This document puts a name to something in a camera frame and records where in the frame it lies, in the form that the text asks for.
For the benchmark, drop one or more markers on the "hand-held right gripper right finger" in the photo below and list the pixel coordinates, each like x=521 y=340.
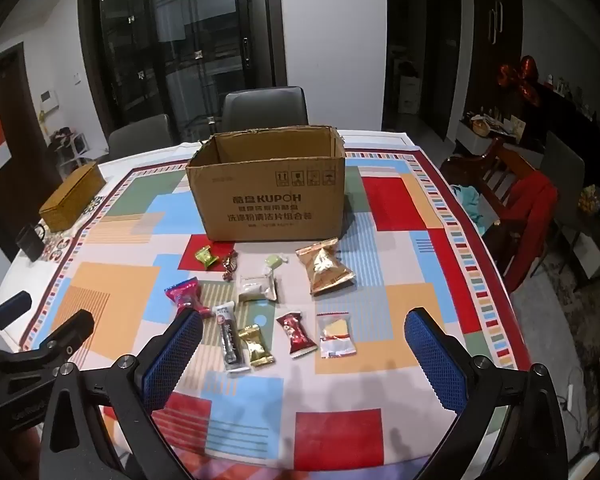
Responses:
x=435 y=360

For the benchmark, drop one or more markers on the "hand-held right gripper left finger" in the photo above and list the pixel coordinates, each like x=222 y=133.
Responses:
x=172 y=355

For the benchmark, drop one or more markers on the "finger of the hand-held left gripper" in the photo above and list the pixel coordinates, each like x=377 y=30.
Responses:
x=12 y=305
x=60 y=335

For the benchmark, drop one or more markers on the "black and white stick packet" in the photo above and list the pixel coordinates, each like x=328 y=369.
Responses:
x=228 y=337

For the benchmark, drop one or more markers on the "pink candy packet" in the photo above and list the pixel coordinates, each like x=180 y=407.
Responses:
x=186 y=297

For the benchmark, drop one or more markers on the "small gold snack packet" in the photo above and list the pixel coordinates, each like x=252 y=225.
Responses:
x=256 y=346

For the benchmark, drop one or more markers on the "clear packet with yellow wafer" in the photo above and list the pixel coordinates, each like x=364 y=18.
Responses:
x=336 y=335

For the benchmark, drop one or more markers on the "green candy packet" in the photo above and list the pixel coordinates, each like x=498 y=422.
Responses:
x=206 y=256

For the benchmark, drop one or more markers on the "white snack packet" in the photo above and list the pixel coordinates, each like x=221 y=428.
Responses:
x=256 y=288

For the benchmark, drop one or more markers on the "dark red twist-wrapped candy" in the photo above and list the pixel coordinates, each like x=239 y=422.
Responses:
x=230 y=265

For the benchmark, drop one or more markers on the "red candy packet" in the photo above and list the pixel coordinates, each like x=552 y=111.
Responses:
x=295 y=334

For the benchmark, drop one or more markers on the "pale green candy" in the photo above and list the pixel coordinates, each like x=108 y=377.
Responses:
x=274 y=261

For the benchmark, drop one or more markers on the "gold snack bag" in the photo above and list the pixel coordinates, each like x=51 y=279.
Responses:
x=325 y=267

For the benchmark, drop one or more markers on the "brown cardboard box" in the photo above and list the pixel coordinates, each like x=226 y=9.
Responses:
x=260 y=200

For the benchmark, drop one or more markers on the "black mug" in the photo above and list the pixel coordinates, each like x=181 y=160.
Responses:
x=30 y=242

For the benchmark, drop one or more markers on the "golden woven box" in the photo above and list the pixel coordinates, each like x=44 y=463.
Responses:
x=70 y=200

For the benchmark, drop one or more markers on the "teal cloth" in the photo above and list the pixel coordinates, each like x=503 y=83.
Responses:
x=467 y=202

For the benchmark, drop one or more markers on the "white shoe rack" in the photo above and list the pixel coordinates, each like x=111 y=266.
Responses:
x=67 y=146

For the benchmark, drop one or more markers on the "red cloth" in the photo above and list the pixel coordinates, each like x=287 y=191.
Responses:
x=530 y=220

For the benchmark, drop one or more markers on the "dark wooden door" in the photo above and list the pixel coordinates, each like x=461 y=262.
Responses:
x=20 y=135

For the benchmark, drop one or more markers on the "brown wooden chair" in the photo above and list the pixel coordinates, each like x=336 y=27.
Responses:
x=495 y=180

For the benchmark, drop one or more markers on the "white intercom panel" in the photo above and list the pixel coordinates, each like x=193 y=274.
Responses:
x=49 y=99

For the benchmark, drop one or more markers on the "grey padded chair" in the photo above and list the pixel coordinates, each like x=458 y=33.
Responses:
x=262 y=107
x=140 y=137

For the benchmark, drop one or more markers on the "white low console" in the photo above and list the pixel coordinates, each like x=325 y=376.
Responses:
x=480 y=142

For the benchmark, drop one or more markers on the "red foil balloons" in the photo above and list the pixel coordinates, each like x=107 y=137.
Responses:
x=517 y=77

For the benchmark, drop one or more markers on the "glass sliding door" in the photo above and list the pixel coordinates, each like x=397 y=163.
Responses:
x=180 y=45

